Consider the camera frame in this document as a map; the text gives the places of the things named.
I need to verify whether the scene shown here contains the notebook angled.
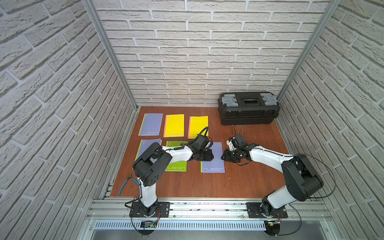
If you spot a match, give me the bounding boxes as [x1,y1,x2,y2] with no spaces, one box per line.
[166,141,188,172]

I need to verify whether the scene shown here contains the yellow cover notebook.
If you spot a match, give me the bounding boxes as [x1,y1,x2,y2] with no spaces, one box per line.
[164,114,185,138]

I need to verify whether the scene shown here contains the purple cover notebook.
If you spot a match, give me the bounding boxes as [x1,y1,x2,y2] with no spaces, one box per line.
[139,113,163,136]

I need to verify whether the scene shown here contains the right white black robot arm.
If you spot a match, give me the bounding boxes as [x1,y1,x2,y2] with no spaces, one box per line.
[222,134,324,218]

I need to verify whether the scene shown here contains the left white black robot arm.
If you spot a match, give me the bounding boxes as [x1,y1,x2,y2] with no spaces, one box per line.
[133,127,214,215]

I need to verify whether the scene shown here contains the black plastic toolbox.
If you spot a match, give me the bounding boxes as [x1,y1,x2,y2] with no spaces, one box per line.
[218,92,281,126]

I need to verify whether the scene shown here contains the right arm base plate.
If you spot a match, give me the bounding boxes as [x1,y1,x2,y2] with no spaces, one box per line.
[246,202,288,219]

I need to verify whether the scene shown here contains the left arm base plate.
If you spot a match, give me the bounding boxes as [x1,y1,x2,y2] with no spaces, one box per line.
[129,202,170,218]

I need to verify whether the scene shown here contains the blue handled pliers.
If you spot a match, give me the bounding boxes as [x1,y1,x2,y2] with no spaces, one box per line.
[118,172,142,196]

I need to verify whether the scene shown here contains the aluminium mounting rail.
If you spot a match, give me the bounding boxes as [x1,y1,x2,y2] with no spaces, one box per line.
[86,197,333,221]

